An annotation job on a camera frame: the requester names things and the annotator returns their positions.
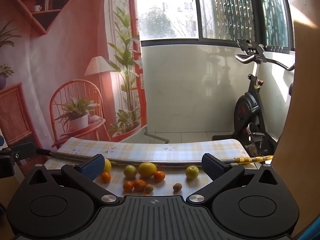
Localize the yellow-green round fruit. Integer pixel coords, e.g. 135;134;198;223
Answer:
123;164;137;179
185;165;200;180

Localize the window with dark frame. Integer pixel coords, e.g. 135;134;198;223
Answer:
136;0;296;53

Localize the grey metal stand foot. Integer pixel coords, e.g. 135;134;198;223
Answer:
144;127;171;144

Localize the tan wooden board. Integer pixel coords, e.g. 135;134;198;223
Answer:
272;0;320;238

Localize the telescopic metal pole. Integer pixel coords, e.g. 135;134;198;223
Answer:
37;148;274;167

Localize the printed room backdrop cloth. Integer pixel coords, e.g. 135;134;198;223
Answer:
0;0;148;161

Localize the black exercise bike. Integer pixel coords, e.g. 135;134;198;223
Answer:
212;39;295;158

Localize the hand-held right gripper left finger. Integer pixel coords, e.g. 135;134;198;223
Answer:
24;154;120;205

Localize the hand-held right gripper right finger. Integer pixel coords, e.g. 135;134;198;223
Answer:
186;153;283;205

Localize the yellow checked floral tablecloth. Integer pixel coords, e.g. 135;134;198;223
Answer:
45;137;258;198

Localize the large yellow lemon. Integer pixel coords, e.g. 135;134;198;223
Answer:
138;162;158;178

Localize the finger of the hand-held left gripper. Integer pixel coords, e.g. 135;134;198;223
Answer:
10;142;38;160

